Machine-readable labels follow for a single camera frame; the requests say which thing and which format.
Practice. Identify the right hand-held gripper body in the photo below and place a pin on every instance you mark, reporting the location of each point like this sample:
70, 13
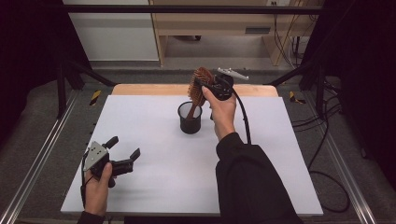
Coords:
224, 87

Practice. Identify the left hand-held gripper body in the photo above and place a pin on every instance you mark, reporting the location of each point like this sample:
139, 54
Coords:
99, 160

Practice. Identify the brown wooden hairbrush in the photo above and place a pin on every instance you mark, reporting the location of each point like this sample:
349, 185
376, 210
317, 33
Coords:
196, 95

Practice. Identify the black mesh cup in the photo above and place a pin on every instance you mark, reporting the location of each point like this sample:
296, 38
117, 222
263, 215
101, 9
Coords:
190, 124

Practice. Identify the person's right hand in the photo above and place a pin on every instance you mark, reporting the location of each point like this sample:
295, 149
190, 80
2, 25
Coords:
222, 116

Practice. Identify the person's left hand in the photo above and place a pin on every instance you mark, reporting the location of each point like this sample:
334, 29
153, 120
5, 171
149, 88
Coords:
96, 196

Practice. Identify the white table cover board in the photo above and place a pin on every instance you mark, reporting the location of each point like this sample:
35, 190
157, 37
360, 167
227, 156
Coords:
171, 174

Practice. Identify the yellow black tape marker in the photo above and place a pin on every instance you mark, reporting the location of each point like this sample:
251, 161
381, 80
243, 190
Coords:
95, 97
294, 98

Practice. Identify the light wooden table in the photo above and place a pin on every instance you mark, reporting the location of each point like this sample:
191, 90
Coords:
149, 89

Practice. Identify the wooden desk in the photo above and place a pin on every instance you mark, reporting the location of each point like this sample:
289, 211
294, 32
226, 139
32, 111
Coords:
214, 21

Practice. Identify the white cabinet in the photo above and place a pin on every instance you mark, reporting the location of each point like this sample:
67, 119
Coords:
115, 34

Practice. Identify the black curtain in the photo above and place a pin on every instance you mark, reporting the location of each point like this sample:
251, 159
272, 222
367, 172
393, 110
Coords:
364, 77
28, 62

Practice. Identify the aluminium rail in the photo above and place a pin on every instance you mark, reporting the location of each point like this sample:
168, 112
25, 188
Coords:
37, 161
345, 174

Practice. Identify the black frame stand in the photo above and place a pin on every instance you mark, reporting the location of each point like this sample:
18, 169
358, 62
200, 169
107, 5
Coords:
320, 90
61, 90

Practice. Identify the black horizontal frame bar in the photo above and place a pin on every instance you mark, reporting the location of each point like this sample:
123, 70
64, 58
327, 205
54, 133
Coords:
186, 9

